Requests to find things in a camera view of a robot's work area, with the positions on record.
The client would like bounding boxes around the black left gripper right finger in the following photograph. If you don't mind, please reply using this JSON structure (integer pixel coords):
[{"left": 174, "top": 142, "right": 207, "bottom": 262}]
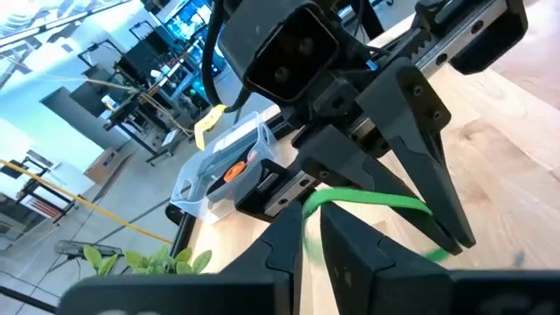
[{"left": 318, "top": 201, "right": 560, "bottom": 315}]

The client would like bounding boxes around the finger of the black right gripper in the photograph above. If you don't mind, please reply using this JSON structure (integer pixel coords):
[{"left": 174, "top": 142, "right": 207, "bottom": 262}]
[
  {"left": 355, "top": 57, "right": 477, "bottom": 249},
  {"left": 290, "top": 124, "right": 464, "bottom": 257}
]

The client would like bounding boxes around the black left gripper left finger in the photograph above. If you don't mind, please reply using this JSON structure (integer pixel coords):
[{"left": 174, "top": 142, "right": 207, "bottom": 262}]
[{"left": 55, "top": 200, "right": 305, "bottom": 315}]

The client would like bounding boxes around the green rubber band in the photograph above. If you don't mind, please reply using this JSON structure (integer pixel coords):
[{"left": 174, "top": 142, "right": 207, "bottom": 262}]
[{"left": 301, "top": 186, "right": 451, "bottom": 266}]

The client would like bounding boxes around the orange rubber band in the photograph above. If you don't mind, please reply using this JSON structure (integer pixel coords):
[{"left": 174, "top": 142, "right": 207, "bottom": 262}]
[{"left": 222, "top": 159, "right": 249, "bottom": 184}]

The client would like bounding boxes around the clear plastic bin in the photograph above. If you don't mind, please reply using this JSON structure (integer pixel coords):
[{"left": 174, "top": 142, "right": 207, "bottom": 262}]
[{"left": 169, "top": 111, "right": 281, "bottom": 225}]

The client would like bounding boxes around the green plant in white pot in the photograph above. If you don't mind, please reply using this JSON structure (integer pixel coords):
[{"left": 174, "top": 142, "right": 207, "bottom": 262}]
[{"left": 81, "top": 243, "right": 214, "bottom": 277}]

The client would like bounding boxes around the yellow label tag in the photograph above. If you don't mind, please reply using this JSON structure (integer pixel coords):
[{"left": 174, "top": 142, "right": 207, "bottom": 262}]
[{"left": 193, "top": 103, "right": 228, "bottom": 151}]

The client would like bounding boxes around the brown cardboard box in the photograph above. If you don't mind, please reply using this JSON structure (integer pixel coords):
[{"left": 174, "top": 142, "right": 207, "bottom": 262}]
[{"left": 83, "top": 146, "right": 128, "bottom": 185}]

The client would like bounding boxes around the cluttered black workbench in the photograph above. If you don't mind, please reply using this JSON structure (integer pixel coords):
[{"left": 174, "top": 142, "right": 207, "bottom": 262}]
[{"left": 102, "top": 38, "right": 228, "bottom": 165}]

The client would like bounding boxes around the black stand with white board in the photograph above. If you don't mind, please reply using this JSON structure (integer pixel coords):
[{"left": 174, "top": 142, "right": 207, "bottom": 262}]
[{"left": 15, "top": 155, "right": 82, "bottom": 224}]

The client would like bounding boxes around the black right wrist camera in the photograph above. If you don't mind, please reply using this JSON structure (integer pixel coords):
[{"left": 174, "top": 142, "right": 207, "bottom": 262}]
[{"left": 217, "top": 0, "right": 340, "bottom": 104}]

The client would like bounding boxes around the black camera cable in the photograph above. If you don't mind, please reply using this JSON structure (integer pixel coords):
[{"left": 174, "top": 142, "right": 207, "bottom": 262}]
[{"left": 200, "top": 0, "right": 253, "bottom": 114}]

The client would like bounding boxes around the yellow hanging cable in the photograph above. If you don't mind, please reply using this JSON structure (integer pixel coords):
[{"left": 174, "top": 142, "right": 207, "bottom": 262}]
[{"left": 0, "top": 157, "right": 174, "bottom": 245}]

